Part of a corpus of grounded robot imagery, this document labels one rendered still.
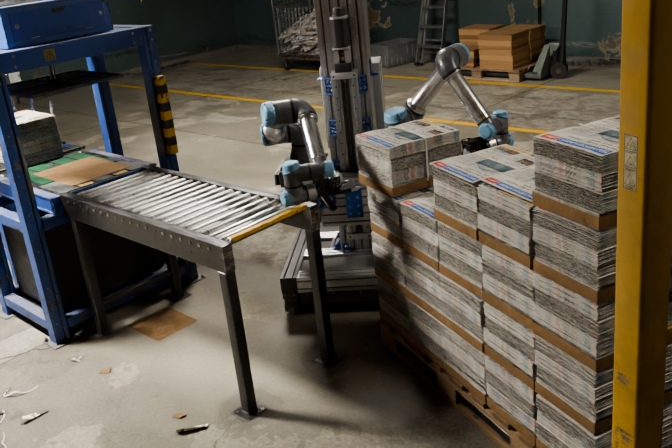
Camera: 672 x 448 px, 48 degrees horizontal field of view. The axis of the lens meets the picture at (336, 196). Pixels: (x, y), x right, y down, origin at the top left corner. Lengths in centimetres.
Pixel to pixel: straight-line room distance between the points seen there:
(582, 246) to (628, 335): 41
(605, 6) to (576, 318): 771
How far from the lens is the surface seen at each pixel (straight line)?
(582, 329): 244
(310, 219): 336
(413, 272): 325
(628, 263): 191
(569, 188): 230
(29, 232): 413
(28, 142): 485
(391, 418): 329
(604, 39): 998
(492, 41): 945
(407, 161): 324
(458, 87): 363
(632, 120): 179
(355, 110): 392
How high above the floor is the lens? 194
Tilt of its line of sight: 19 degrees down
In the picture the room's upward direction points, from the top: 6 degrees counter-clockwise
